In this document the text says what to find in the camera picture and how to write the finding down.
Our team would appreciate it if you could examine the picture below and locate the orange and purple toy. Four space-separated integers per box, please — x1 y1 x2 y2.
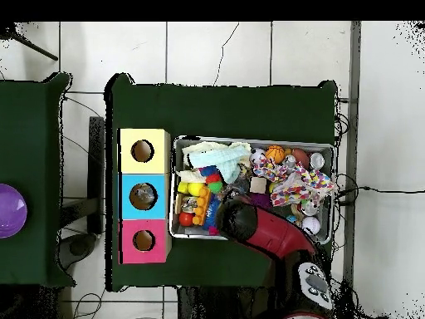
192 185 213 226

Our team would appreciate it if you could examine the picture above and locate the grey round foot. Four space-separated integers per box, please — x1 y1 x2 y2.
57 232 98 271

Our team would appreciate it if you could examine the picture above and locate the purple bowl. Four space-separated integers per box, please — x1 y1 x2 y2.
0 183 28 239

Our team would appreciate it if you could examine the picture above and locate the shallow mesh bin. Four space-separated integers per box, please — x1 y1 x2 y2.
168 135 335 246

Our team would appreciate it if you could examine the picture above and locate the black cable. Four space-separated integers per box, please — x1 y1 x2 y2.
335 184 425 205

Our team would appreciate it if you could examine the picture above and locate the white baseball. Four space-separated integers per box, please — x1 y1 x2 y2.
300 216 322 236

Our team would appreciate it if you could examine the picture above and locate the cream knitted cloth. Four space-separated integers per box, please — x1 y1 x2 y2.
175 141 252 184

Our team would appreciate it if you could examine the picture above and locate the wooden box with three holes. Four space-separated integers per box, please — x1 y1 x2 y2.
118 128 173 265

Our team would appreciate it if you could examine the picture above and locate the brown red ball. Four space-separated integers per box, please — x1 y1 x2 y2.
291 148 310 169

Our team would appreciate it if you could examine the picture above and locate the small orange basketball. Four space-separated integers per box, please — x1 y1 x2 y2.
265 145 286 164

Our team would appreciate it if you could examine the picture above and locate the dark green side tablecloth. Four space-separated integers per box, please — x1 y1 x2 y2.
0 71 76 287

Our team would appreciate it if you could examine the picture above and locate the black tripod leg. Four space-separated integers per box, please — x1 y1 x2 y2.
0 22 59 61

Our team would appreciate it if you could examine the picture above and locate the colourful patterned cloth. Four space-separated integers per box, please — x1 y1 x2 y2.
270 165 336 208
252 157 290 183

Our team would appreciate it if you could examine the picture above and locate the plain wooden block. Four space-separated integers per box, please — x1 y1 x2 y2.
249 176 268 194

